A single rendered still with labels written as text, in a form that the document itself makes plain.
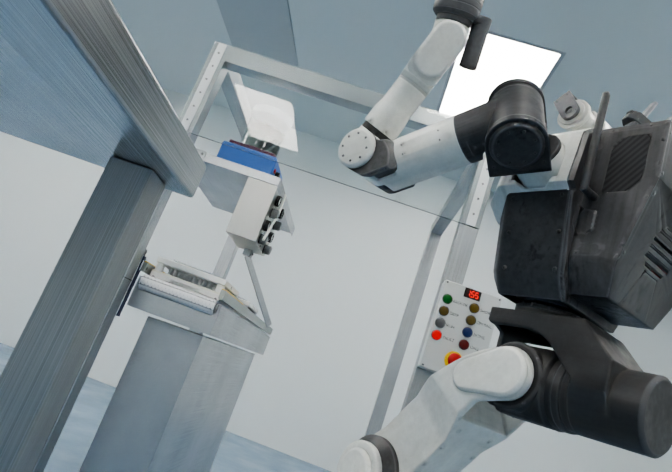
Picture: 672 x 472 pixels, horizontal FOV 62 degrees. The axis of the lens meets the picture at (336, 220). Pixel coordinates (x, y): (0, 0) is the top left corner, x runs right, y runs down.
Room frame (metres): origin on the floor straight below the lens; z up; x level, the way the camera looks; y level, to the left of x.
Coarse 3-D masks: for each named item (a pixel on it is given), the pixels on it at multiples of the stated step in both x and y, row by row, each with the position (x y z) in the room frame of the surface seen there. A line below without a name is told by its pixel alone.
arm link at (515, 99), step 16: (496, 96) 0.83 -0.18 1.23; (512, 96) 0.80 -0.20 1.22; (528, 96) 0.79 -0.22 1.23; (464, 112) 0.85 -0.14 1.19; (480, 112) 0.82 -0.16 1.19; (496, 112) 0.80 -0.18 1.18; (512, 112) 0.77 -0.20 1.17; (528, 112) 0.76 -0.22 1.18; (464, 128) 0.84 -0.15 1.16; (480, 128) 0.83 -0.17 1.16; (464, 144) 0.85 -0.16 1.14; (480, 144) 0.84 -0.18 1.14; (480, 160) 0.88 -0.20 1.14
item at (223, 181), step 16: (208, 160) 1.79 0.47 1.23; (224, 160) 1.78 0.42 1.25; (208, 176) 1.95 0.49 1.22; (224, 176) 1.88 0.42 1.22; (240, 176) 1.81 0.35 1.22; (256, 176) 1.77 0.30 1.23; (272, 176) 1.76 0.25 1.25; (208, 192) 2.19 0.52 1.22; (224, 192) 2.10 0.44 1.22; (240, 192) 2.01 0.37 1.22; (224, 208) 2.37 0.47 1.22; (288, 208) 2.07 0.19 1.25; (288, 224) 2.20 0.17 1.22
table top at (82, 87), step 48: (0, 0) 0.24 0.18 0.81; (48, 0) 0.23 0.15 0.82; (96, 0) 0.25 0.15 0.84; (0, 48) 0.30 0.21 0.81; (48, 48) 0.28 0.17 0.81; (96, 48) 0.27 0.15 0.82; (0, 96) 0.40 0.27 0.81; (48, 96) 0.36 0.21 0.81; (96, 96) 0.32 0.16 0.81; (144, 96) 0.34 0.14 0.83; (48, 144) 0.50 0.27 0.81; (96, 144) 0.44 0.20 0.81; (144, 144) 0.39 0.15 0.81; (192, 144) 0.45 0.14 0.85; (192, 192) 0.50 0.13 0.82
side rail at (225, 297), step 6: (222, 294) 1.78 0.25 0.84; (228, 294) 1.83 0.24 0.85; (222, 300) 1.79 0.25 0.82; (228, 300) 1.86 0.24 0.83; (234, 300) 1.94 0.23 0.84; (234, 306) 1.98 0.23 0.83; (240, 306) 2.07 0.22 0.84; (240, 312) 2.11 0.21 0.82; (246, 312) 2.22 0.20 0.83; (252, 312) 2.35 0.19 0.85; (246, 318) 2.33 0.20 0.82; (252, 318) 2.39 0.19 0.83; (258, 318) 2.53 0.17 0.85; (258, 324) 2.59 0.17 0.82; (264, 324) 2.76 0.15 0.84; (264, 330) 2.84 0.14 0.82; (270, 330) 3.02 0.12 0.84
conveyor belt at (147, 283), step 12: (144, 276) 1.81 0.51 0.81; (144, 288) 1.81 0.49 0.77; (156, 288) 1.80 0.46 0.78; (168, 288) 1.80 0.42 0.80; (180, 288) 1.80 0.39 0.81; (180, 300) 1.80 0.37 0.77; (192, 300) 1.79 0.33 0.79; (204, 300) 1.79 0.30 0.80; (216, 300) 1.80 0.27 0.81; (204, 312) 1.80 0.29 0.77; (252, 324) 2.54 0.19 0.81
